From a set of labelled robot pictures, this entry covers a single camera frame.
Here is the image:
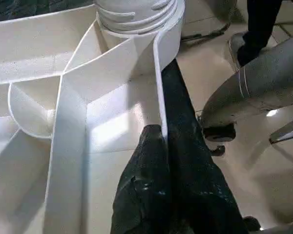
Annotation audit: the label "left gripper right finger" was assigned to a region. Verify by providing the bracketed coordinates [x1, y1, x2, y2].
[166, 128, 250, 234]

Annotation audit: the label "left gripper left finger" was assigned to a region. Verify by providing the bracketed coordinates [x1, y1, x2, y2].
[109, 123, 172, 234]

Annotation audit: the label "white plastic table top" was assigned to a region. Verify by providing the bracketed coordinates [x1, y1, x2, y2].
[0, 0, 186, 234]

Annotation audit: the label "white plastic table leg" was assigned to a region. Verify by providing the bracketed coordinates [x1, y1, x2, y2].
[95, 0, 185, 35]

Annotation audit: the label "white sneaker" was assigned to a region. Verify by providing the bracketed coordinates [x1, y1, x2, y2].
[228, 33, 246, 68]

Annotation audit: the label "black trouser leg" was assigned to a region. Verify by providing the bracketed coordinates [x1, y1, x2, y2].
[236, 0, 283, 66]

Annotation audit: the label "loose floor cables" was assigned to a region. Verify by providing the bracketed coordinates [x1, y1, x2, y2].
[180, 23, 231, 42]

